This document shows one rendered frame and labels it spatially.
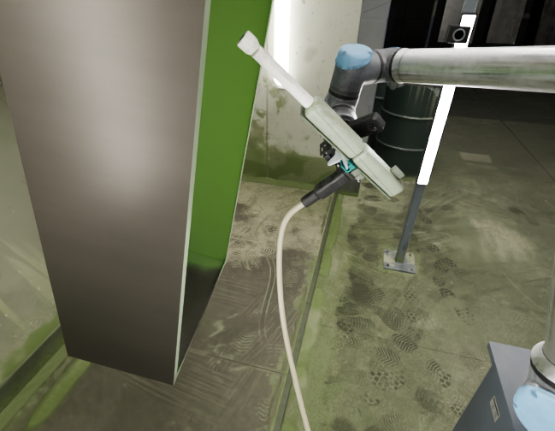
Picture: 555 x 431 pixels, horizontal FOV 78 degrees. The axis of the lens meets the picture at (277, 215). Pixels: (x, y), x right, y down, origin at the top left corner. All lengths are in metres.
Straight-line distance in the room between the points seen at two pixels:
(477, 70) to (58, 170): 0.91
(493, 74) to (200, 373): 1.54
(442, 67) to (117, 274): 0.92
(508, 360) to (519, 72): 0.77
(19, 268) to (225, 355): 1.02
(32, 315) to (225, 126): 1.24
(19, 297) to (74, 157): 1.24
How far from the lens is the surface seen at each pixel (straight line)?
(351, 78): 1.00
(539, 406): 0.91
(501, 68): 0.90
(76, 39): 0.68
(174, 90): 0.62
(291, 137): 2.94
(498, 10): 7.79
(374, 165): 0.79
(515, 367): 1.24
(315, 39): 2.74
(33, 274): 1.98
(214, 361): 1.78
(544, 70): 0.87
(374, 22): 2.70
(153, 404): 1.73
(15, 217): 2.04
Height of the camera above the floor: 1.51
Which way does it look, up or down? 33 degrees down
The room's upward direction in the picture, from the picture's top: 1 degrees clockwise
